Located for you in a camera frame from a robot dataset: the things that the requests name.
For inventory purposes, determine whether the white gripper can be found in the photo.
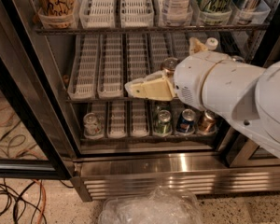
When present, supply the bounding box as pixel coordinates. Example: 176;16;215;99
124;37;231;111

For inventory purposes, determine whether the green LaCroix can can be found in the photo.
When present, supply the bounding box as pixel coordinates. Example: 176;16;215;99
196;0;231;25

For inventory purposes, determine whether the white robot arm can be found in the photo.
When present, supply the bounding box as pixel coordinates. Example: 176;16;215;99
125;37;280;159

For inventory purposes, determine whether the gold can middle shelf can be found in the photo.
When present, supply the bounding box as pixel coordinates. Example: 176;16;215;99
161;57;179;77

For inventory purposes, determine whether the green can bottom rear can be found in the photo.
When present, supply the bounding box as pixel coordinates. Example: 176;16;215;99
154;101;170;114

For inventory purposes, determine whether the white label bottle top shelf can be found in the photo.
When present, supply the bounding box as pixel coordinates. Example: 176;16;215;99
161;0;190;26

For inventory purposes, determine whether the blue can bottom shelf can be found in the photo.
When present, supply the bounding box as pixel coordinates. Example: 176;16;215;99
175;109;196;134

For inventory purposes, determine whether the blue can middle shelf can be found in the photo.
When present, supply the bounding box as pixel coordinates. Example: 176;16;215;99
231;55;245;63

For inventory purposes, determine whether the green can bottom front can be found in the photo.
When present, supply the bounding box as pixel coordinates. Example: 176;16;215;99
153;110;172;136

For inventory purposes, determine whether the copper can bottom shelf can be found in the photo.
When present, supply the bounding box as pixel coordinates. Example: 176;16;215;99
197;110;217;134

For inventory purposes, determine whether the stainless steel fridge cabinet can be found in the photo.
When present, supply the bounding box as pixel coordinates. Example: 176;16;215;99
32;0;280;202

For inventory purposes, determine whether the blue striped can top shelf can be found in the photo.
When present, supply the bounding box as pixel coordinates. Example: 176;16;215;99
232;0;268;25

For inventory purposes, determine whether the white can bottom shelf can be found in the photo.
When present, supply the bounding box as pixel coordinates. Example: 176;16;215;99
83;113;103;139

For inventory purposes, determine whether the orange LaCroix can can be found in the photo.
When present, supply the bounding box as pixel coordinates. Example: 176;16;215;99
38;0;76;29

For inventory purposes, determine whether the open glass fridge door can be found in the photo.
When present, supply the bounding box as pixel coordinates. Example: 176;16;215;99
0;0;76;179

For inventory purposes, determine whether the clear plastic bag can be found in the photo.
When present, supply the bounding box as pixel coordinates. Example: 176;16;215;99
98;186;203;224

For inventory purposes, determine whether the bottom wire shelf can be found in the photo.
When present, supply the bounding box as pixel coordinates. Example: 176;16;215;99
80;134;216;144

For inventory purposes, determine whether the wire shelf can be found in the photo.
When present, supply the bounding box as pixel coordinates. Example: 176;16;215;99
80;134;216;144
64;91;178;105
34;23;269;35

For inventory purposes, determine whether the middle wire shelf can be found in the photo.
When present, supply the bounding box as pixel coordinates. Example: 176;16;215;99
64;91;178;105

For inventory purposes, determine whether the top wire shelf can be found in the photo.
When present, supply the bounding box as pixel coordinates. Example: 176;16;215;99
34;23;269;35

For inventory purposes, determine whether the orange floor cable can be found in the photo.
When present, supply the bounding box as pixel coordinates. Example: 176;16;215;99
31;179;48;224

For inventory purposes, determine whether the black floor cable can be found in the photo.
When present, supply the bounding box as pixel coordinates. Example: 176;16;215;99
0;178;48;224

